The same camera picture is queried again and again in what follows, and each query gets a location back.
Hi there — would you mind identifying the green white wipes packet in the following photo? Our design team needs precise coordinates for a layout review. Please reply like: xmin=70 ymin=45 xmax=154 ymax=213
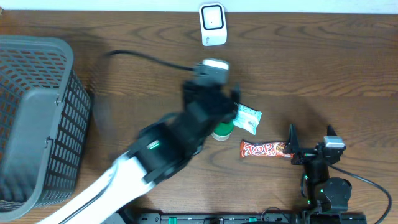
xmin=233 ymin=104 xmax=262 ymax=135

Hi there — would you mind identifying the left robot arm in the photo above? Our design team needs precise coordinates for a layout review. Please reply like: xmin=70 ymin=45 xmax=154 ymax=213
xmin=42 ymin=81 xmax=241 ymax=223

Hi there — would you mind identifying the grey plastic mesh basket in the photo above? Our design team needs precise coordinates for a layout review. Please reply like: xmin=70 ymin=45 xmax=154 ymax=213
xmin=1 ymin=35 xmax=92 ymax=222

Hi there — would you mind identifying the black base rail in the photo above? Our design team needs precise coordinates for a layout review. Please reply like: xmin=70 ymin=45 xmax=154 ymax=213
xmin=122 ymin=211 xmax=367 ymax=224

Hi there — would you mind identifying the black left camera cable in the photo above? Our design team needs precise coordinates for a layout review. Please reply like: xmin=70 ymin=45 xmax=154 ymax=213
xmin=102 ymin=49 xmax=197 ymax=72

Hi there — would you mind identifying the white barcode scanner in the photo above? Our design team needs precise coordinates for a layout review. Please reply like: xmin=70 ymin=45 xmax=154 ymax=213
xmin=199 ymin=3 xmax=228 ymax=47

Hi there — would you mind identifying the black right camera cable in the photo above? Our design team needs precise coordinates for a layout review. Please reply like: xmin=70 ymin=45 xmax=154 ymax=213
xmin=317 ymin=146 xmax=392 ymax=224

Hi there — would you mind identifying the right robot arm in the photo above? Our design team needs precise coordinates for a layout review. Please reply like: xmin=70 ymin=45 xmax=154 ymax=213
xmin=284 ymin=124 xmax=352 ymax=223

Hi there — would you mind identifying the green lid jar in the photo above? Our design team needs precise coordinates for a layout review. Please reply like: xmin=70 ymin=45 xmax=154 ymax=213
xmin=211 ymin=120 xmax=234 ymax=141

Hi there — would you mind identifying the red chocolate bar wrapper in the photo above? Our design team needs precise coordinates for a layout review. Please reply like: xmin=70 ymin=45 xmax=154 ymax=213
xmin=240 ymin=140 xmax=293 ymax=158

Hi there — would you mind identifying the black camera cable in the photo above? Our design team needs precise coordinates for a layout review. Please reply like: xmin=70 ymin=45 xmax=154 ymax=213
xmin=102 ymin=49 xmax=197 ymax=72
xmin=317 ymin=146 xmax=392 ymax=224

